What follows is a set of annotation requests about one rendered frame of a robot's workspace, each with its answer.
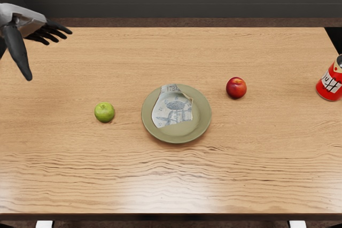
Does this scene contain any red drink can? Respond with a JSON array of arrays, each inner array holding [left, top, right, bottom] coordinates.
[[315, 54, 342, 102]]

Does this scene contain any green apple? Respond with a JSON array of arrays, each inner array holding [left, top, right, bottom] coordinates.
[[94, 101, 115, 123]]

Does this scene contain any red apple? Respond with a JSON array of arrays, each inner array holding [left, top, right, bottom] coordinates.
[[226, 76, 247, 99]]

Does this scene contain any green patterned plate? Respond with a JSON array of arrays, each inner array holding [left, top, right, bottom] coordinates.
[[141, 83, 212, 144]]

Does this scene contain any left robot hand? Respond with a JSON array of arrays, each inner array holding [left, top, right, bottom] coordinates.
[[0, 3, 73, 82]]

